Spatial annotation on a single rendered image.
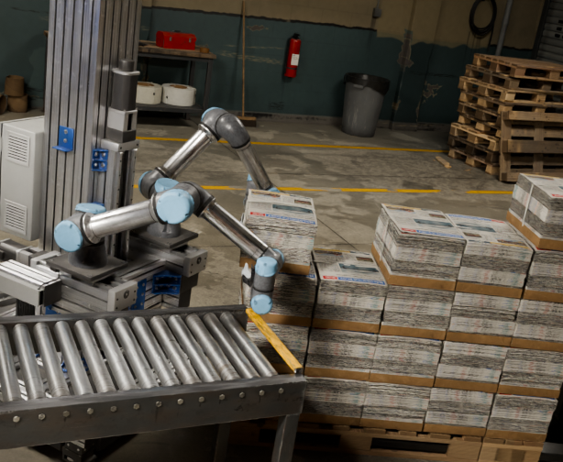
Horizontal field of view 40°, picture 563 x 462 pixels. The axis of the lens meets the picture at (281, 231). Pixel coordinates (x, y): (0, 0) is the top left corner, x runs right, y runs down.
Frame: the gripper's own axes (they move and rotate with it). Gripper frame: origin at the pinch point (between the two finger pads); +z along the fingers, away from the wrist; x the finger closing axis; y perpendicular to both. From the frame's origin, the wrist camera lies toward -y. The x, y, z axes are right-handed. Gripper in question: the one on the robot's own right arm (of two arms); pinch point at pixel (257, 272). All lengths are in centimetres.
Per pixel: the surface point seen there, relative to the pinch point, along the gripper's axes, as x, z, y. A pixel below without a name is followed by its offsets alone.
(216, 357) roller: 15, -59, -6
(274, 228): -5.0, 8.3, 16.3
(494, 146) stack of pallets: -310, 584, -51
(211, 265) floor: 12, 210, -85
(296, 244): -14.8, 8.5, 10.8
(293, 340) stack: -20.1, 7.3, -31.7
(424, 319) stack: -74, 8, -16
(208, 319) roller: 17.9, -32.5, -6.2
